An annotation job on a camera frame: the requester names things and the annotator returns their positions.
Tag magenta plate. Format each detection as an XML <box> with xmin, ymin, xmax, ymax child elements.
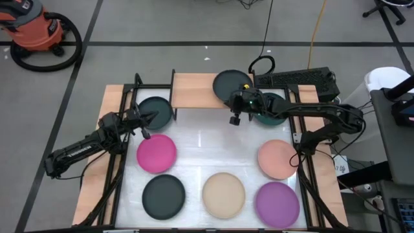
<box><xmin>136</xmin><ymin>134</ymin><xmax>178</xmax><ymax>175</ymax></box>

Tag salmon pink plate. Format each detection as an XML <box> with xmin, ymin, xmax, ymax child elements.
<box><xmin>257</xmin><ymin>139</ymin><xmax>300</xmax><ymax>181</ymax></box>

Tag black cable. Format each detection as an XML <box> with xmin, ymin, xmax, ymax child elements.
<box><xmin>248</xmin><ymin>0</ymin><xmax>276</xmax><ymax>75</ymax></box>

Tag black aluminium rig frame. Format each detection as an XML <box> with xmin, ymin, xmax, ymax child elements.
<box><xmin>76</xmin><ymin>82</ymin><xmax>352</xmax><ymax>233</ymax></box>

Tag dark green plate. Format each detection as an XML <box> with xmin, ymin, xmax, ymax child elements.
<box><xmin>138</xmin><ymin>96</ymin><xmax>174</xmax><ymax>131</ymax></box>

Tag purple plate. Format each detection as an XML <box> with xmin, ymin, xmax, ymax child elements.
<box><xmin>254</xmin><ymin>181</ymin><xmax>301</xmax><ymax>229</ymax></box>

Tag white paper note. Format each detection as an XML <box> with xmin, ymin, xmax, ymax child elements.
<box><xmin>332</xmin><ymin>154</ymin><xmax>350</xmax><ymax>177</ymax></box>

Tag yellow cable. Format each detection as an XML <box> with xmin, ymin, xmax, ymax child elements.
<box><xmin>306</xmin><ymin>0</ymin><xmax>328</xmax><ymax>69</ymax></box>

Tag black chair base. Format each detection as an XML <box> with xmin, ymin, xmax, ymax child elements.
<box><xmin>362</xmin><ymin>0</ymin><xmax>414</xmax><ymax>26</ymax></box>

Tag grey desk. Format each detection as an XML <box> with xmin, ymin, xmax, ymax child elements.
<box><xmin>370</xmin><ymin>87</ymin><xmax>414</xmax><ymax>187</ymax></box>

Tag wooden shelf with black frame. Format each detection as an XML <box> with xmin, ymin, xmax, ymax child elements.
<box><xmin>134</xmin><ymin>69</ymin><xmax>259</xmax><ymax>121</ymax></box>

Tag white bin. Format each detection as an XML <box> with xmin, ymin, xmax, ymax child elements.
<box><xmin>342</xmin><ymin>66</ymin><xmax>413</xmax><ymax>137</ymax></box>

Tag black keyboard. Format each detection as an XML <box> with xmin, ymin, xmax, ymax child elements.
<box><xmin>391</xmin><ymin>197</ymin><xmax>414</xmax><ymax>233</ymax></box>

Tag beige plate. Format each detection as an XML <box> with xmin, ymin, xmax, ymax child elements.
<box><xmin>202</xmin><ymin>172</ymin><xmax>246</xmax><ymax>219</ymax></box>

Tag black perforated box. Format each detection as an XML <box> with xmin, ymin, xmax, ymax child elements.
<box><xmin>254</xmin><ymin>67</ymin><xmax>341</xmax><ymax>103</ymax></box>

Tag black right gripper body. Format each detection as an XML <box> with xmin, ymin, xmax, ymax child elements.
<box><xmin>224</xmin><ymin>87</ymin><xmax>268</xmax><ymax>114</ymax></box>

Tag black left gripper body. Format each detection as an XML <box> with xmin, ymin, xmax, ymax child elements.
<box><xmin>122</xmin><ymin>108</ymin><xmax>146</xmax><ymax>132</ymax></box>

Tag orange shop vacuum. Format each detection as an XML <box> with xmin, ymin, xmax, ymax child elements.
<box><xmin>9</xmin><ymin>12</ymin><xmax>83</xmax><ymax>72</ymax></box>
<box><xmin>0</xmin><ymin>0</ymin><xmax>65</xmax><ymax>52</ymax></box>

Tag teal plate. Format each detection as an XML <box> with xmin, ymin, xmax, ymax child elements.
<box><xmin>254</xmin><ymin>92</ymin><xmax>288</xmax><ymax>126</ymax></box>

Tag dark grey plate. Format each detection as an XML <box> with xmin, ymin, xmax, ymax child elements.
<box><xmin>141</xmin><ymin>174</ymin><xmax>186</xmax><ymax>221</ymax></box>
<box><xmin>212</xmin><ymin>69</ymin><xmax>254</xmax><ymax>103</ymax></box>

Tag black desk equipment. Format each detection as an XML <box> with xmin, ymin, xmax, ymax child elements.
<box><xmin>384</xmin><ymin>74</ymin><xmax>414</xmax><ymax>128</ymax></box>

